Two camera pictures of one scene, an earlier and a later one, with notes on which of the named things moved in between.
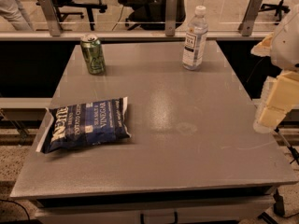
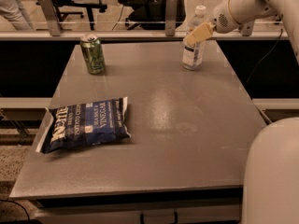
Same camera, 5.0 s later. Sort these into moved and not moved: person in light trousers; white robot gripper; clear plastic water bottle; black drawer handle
Moved: white robot gripper
Not moved: person in light trousers; clear plastic water bottle; black drawer handle
